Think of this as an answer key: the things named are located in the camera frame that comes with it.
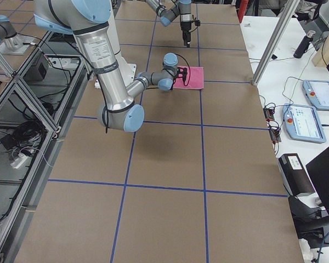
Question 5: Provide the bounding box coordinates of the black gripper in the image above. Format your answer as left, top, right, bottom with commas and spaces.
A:
175, 67, 188, 87
180, 21, 191, 48

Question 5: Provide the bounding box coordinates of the pink towel with grey back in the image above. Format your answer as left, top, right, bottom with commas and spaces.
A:
173, 66, 204, 90

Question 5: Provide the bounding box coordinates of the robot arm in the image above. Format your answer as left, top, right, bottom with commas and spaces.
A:
145, 0, 194, 48
34, 1, 185, 132

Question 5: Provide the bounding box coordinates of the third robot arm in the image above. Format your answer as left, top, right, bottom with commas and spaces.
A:
0, 15, 35, 55

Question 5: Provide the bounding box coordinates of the black electronics board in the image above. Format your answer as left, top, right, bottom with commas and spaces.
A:
263, 107, 281, 144

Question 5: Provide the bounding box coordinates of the black water bottle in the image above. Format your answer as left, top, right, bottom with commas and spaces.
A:
293, 30, 316, 59

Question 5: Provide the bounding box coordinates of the near teach pendant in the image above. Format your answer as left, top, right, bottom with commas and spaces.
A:
282, 104, 326, 144

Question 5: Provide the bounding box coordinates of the teach pendant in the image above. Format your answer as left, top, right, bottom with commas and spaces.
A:
282, 104, 326, 144
302, 80, 329, 111

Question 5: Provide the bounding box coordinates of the far teach pendant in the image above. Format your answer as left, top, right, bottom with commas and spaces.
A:
302, 80, 329, 111

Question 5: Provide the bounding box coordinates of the black box with label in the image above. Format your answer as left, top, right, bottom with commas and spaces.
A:
278, 153, 315, 197

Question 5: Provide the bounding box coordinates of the black monitor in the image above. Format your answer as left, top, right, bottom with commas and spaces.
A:
306, 147, 329, 212

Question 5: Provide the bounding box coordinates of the white power strip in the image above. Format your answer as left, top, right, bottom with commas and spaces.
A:
10, 153, 30, 169

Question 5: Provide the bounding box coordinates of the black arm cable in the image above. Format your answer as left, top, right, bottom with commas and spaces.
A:
164, 54, 192, 88

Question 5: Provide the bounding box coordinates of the aluminium frame post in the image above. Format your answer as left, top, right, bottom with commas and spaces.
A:
251, 0, 299, 86

